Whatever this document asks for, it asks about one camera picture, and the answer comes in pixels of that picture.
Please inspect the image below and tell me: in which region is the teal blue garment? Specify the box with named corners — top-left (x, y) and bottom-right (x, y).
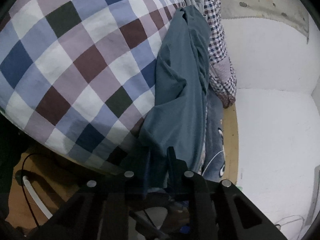
top-left (139, 5), bottom-right (210, 189)

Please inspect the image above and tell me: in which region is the dark blue cartoon blanket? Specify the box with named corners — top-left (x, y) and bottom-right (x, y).
top-left (201, 86), bottom-right (226, 182)

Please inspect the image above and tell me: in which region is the small-check patchwork quilt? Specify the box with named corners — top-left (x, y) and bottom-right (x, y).
top-left (184, 0), bottom-right (237, 108)

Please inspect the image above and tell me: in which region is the large-check plaid bed sheet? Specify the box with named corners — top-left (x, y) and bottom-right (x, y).
top-left (1, 0), bottom-right (185, 174)

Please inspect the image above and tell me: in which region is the white cable on floor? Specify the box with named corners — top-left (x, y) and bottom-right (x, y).
top-left (22, 175), bottom-right (54, 220)

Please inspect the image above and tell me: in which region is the wooden bed frame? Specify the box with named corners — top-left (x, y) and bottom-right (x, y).
top-left (222, 105), bottom-right (239, 184)

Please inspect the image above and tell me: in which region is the pineapple print wall cloth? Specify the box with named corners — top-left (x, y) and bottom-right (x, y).
top-left (220, 0), bottom-right (310, 40)

